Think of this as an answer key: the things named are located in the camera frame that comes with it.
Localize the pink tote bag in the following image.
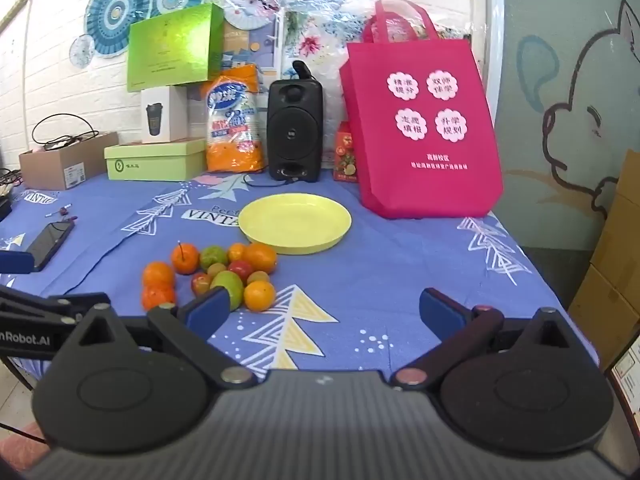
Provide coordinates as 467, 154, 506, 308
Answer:
340, 0, 504, 219

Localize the orange paper cup pack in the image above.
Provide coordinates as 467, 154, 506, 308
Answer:
201, 65, 266, 174

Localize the white paper fan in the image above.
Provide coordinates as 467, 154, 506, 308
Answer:
223, 0, 283, 31

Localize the light green shoe box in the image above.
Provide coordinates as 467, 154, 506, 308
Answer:
104, 139, 207, 182

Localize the bumpy mandarin orange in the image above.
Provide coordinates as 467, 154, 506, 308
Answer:
141, 285, 176, 312

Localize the blue printed tablecloth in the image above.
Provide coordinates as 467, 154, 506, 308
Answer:
0, 167, 601, 391

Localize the black cable loop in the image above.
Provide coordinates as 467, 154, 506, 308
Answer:
31, 115, 101, 152

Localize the green mango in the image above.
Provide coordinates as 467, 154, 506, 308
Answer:
210, 270, 245, 312

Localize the tall cardboard box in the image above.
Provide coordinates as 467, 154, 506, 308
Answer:
590, 149, 640, 286

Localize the person's pink clothing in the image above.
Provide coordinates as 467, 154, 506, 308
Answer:
0, 422, 51, 461

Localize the small blue paper fan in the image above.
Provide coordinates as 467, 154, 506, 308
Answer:
69, 34, 96, 68

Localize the large blue paper fan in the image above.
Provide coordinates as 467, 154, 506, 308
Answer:
85, 0, 153, 56

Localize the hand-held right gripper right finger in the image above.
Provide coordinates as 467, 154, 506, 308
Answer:
391, 287, 598, 390

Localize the low cardboard box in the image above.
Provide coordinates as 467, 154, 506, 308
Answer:
570, 265, 640, 368

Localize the large dark orange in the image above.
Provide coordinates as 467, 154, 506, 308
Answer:
243, 242, 278, 274

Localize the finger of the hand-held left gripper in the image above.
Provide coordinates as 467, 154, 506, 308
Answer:
0, 252, 34, 274
0, 285, 112, 323

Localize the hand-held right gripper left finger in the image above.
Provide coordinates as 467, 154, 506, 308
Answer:
50, 287, 253, 390

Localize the brown cardboard box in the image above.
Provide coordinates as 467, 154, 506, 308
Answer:
19, 131, 120, 191

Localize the shiny green gift box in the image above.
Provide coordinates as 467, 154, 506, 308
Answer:
126, 2, 225, 93

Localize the orange with long stem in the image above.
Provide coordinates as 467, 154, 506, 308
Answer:
171, 241, 201, 276

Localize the red tomato print box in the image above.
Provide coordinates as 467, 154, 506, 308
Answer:
332, 121, 360, 182

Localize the black speaker cable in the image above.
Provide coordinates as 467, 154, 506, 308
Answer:
242, 172, 301, 188

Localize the pile of cables and chargers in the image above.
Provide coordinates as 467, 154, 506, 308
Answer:
0, 167, 23, 221

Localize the red apple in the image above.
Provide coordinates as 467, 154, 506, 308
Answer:
228, 259, 254, 283

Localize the black speaker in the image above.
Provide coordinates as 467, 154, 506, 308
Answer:
266, 60, 323, 183

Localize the blue and white box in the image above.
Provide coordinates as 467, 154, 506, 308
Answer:
222, 7, 286, 86

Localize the yellow plate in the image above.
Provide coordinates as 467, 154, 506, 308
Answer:
238, 193, 352, 256

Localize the black smartphone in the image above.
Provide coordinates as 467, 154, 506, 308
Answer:
25, 221, 76, 272

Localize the white cup box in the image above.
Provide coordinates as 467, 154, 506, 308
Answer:
140, 85, 190, 144

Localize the green apple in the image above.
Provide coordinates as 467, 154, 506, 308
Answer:
200, 245, 229, 269

